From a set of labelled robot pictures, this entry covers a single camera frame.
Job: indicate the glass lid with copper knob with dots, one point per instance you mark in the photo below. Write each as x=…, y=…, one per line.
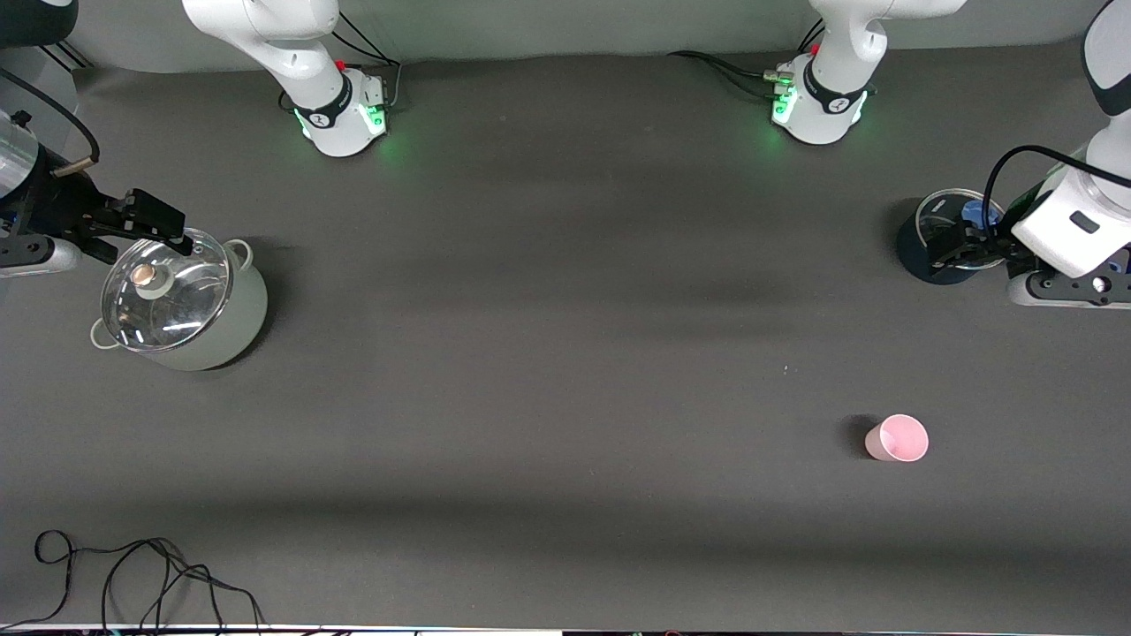
x=177, y=305

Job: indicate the dark blue saucepan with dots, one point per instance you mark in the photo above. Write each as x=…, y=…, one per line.
x=910, y=256

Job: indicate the glass lid with blue knob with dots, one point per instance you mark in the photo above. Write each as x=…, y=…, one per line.
x=950, y=221

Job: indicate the pink plastic cup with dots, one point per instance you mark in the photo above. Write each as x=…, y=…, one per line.
x=899, y=440

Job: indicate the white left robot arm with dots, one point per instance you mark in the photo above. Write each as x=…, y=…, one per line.
x=835, y=106

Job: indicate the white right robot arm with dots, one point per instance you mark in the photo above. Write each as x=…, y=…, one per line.
x=300, y=62

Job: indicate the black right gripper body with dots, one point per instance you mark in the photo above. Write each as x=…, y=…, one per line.
x=55, y=205

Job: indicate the pale green stock pot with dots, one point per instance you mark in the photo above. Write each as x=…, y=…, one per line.
x=234, y=327

